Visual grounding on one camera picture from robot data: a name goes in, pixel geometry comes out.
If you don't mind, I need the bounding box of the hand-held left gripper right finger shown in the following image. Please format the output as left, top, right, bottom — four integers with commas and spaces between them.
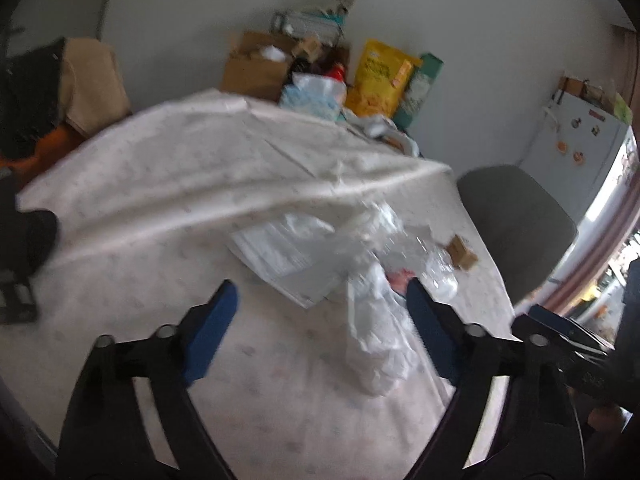
405, 279, 583, 480

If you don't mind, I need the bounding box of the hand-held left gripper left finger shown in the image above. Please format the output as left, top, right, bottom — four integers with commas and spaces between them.
55, 280, 240, 480

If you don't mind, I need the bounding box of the tall green box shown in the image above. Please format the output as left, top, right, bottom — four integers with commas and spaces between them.
392, 52, 445, 131

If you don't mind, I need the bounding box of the grey chair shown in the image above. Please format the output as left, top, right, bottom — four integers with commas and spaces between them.
457, 165, 580, 306

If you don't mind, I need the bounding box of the white fridge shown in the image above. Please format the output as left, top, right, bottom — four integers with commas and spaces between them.
520, 97, 639, 227

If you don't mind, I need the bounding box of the white game controller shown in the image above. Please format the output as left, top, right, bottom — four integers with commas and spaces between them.
347, 114, 421, 156

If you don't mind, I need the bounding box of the open cardboard box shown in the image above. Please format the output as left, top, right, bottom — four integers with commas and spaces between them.
220, 30, 351, 104

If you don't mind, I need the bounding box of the wire basket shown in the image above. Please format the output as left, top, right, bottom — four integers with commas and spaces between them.
270, 10, 347, 44

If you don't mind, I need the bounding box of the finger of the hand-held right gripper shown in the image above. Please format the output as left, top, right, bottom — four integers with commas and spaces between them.
511, 304, 615, 362

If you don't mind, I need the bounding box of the brown paper carton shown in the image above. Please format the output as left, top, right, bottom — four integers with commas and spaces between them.
292, 37, 322, 62

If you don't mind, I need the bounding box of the printed paper sheet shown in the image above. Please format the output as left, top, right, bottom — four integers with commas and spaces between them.
227, 212, 351, 309

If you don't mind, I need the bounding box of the yellow snack bag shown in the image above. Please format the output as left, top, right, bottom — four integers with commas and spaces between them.
345, 39, 424, 119

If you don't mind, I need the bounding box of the white dotted tablecloth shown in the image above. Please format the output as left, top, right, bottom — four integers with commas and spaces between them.
15, 89, 516, 463

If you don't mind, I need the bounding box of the green packet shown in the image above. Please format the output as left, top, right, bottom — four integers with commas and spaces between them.
612, 92, 634, 125

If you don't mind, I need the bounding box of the orange cloth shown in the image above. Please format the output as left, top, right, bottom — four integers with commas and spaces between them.
0, 125, 82, 172

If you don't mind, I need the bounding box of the cardboard box on fridge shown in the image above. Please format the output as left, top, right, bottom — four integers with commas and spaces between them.
555, 76, 621, 110

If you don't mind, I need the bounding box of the white plastic bag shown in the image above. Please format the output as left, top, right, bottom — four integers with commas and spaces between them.
345, 260, 427, 397

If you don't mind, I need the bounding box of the black object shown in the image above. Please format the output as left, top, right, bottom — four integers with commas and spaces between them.
0, 170, 61, 327

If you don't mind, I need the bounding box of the person's right hand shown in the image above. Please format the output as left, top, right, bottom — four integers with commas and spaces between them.
587, 405, 627, 434

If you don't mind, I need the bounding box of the blue tissue pack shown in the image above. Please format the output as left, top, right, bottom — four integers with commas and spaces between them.
279, 72, 349, 122

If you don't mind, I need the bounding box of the clear plastic bottle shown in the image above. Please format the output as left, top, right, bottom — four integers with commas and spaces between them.
350, 200, 461, 302

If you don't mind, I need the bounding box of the small brown box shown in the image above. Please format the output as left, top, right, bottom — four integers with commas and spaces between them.
446, 234, 479, 269

